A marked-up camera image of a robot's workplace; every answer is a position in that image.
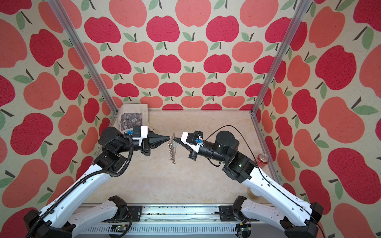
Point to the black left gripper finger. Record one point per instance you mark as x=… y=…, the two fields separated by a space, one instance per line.
x=153 y=136
x=157 y=143

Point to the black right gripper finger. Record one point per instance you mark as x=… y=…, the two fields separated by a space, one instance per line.
x=179 y=139
x=185 y=145

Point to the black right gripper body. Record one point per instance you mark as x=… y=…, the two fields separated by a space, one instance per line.
x=193 y=155

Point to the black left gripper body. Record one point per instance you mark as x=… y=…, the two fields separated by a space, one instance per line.
x=145 y=149

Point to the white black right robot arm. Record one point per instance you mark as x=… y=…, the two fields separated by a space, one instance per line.
x=295 y=217

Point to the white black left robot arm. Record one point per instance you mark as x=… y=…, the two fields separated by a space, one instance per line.
x=57 y=219

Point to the cream printed canvas tote bag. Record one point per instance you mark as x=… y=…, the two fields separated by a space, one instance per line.
x=132 y=115

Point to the red soda can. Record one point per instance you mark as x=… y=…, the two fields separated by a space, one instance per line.
x=262 y=160

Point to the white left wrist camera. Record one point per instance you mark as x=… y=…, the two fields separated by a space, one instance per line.
x=137 y=133

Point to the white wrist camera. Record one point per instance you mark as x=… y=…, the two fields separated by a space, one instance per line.
x=193 y=138
x=137 y=133

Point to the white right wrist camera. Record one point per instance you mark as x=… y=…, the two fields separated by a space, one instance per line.
x=193 y=138

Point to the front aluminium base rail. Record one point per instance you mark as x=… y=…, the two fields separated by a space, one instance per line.
x=183 y=221

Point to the left rear aluminium frame post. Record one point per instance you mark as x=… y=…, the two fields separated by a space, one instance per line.
x=70 y=30

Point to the aluminium frame post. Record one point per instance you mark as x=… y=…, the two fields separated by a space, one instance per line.
x=283 y=48
x=70 y=30

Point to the right rear aluminium frame post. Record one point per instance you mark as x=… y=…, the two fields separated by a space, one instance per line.
x=283 y=48

